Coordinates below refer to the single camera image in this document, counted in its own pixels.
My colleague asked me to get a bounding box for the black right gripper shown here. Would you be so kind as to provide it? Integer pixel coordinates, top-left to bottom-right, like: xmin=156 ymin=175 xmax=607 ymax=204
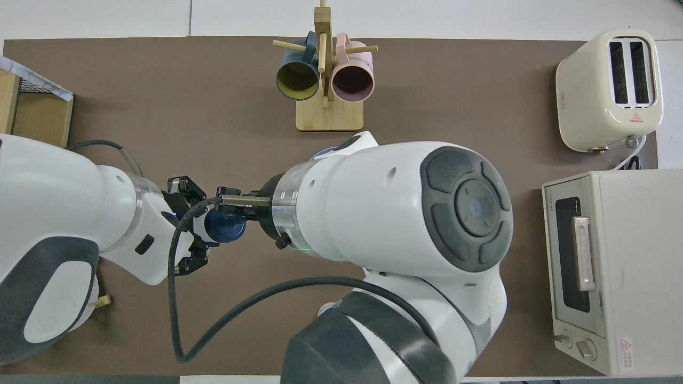
xmin=216 ymin=173 xmax=286 ymax=250

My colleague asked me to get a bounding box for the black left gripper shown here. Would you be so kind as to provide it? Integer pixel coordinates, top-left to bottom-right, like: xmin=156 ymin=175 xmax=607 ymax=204
xmin=160 ymin=176 xmax=220 ymax=276

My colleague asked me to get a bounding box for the blue-capped translucent squeeze bottle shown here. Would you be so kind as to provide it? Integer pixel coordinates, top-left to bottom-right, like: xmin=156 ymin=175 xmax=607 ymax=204
xmin=192 ymin=208 xmax=247 ymax=244

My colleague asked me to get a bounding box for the periwinkle blue plate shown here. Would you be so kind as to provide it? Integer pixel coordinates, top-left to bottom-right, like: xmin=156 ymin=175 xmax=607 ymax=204
xmin=308 ymin=144 xmax=342 ymax=161

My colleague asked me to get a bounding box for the pale grey plate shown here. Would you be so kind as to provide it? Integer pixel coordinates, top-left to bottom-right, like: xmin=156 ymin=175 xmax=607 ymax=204
xmin=69 ymin=275 xmax=100 ymax=334

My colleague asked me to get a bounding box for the brown table mat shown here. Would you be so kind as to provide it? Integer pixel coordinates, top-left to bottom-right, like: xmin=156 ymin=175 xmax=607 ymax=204
xmin=0 ymin=36 xmax=658 ymax=377

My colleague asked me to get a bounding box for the wooden mug tree stand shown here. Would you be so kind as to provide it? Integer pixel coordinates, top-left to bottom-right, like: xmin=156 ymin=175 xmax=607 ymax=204
xmin=272 ymin=0 xmax=378 ymax=132

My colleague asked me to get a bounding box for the dark teal mug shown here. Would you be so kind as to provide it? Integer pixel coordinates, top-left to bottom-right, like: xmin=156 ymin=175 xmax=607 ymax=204
xmin=275 ymin=31 xmax=321 ymax=102

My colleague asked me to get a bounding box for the pink mug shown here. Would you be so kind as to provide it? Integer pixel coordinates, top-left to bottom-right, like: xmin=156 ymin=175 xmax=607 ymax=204
xmin=331 ymin=32 xmax=376 ymax=104

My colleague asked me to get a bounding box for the wooden shelf unit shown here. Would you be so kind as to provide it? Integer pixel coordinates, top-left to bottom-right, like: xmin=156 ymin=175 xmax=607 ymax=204
xmin=0 ymin=72 xmax=74 ymax=149

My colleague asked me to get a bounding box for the cream two-slot toaster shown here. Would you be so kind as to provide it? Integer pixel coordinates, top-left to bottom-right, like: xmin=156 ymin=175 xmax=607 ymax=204
xmin=555 ymin=29 xmax=664 ymax=154

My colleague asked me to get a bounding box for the white toaster oven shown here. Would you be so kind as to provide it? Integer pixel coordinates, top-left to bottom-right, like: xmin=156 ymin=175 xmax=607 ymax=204
xmin=542 ymin=170 xmax=683 ymax=377

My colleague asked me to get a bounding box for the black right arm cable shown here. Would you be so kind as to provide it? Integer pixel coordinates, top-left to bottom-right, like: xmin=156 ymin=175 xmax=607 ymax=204
xmin=167 ymin=196 xmax=443 ymax=364

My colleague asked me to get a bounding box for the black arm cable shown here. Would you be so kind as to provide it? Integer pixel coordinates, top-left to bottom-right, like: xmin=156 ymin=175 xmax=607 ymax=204
xmin=167 ymin=196 xmax=443 ymax=364
xmin=65 ymin=140 xmax=145 ymax=179

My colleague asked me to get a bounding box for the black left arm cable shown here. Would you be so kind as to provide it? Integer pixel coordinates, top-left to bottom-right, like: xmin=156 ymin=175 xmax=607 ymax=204
xmin=65 ymin=140 xmax=145 ymax=179

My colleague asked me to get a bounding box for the black wire basket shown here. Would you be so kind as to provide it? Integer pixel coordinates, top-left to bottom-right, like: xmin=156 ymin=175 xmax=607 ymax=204
xmin=19 ymin=75 xmax=54 ymax=95

